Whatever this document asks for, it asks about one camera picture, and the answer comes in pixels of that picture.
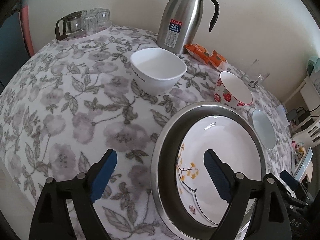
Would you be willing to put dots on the orange snack packet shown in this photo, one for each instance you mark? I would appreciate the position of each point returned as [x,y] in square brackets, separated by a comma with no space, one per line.
[218,61]
[198,52]

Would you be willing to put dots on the light blue bowl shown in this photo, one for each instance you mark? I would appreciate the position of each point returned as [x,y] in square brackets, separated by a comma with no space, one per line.
[264,129]

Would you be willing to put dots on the glass teapot black handle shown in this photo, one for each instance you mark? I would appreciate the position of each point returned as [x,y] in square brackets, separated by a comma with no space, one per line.
[69,26]

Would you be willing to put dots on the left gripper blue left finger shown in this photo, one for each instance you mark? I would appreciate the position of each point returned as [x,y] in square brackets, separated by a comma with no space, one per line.
[100,173]

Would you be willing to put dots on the upturned drinking glass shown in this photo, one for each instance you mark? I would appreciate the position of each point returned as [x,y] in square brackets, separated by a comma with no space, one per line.
[90,24]
[103,16]

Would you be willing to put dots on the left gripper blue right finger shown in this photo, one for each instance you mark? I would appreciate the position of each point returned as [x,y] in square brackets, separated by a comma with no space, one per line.
[221,175]

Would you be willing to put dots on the clear glass mug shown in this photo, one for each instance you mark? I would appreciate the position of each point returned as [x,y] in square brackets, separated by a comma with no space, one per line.
[256,75]

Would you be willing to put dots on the strawberry pattern bowl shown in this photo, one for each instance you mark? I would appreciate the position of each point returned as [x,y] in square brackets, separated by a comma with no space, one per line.
[231,91]

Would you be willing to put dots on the black rim white plate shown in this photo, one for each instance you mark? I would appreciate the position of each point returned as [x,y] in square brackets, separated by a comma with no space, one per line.
[213,150]

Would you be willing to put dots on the stainless steel thermos jug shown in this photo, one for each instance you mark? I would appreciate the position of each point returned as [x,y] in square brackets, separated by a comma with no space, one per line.
[180,22]

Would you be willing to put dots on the white power strip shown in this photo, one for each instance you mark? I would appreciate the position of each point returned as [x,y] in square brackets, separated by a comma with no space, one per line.
[282,115]

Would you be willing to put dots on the white square bowl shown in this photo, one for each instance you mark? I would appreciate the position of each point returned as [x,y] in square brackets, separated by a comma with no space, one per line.
[156,70]

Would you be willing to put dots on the floral grey tablecloth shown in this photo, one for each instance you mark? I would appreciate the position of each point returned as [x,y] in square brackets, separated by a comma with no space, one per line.
[72,101]

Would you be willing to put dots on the teal cloth on shelf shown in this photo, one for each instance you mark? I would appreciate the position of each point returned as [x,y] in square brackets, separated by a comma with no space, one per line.
[312,65]

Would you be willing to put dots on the white lattice shelf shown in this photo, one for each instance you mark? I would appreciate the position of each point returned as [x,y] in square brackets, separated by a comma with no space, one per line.
[306,131]

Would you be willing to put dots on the stainless steel plate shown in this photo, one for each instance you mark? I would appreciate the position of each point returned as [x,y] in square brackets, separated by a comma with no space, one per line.
[163,167]

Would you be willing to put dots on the black charger adapter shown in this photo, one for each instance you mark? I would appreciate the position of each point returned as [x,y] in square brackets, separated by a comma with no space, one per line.
[291,115]

